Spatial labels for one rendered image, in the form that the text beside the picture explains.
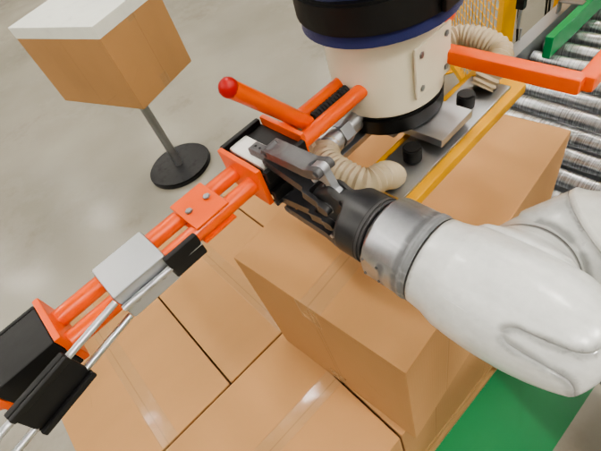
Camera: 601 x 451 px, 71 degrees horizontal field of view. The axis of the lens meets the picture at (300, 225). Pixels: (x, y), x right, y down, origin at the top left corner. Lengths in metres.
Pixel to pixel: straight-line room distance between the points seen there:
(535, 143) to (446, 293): 0.65
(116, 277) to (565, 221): 0.47
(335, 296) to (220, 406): 0.55
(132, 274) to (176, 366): 0.81
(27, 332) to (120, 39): 1.70
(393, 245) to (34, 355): 0.37
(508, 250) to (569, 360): 0.09
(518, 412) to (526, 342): 1.31
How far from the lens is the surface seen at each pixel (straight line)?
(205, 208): 0.52
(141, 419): 1.29
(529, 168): 0.92
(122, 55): 2.11
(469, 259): 0.36
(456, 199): 0.85
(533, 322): 0.35
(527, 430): 1.66
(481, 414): 1.65
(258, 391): 1.16
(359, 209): 0.42
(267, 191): 0.53
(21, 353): 0.52
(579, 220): 0.48
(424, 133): 0.67
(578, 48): 2.03
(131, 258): 0.52
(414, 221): 0.39
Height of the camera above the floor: 1.58
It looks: 48 degrees down
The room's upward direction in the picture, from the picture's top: 22 degrees counter-clockwise
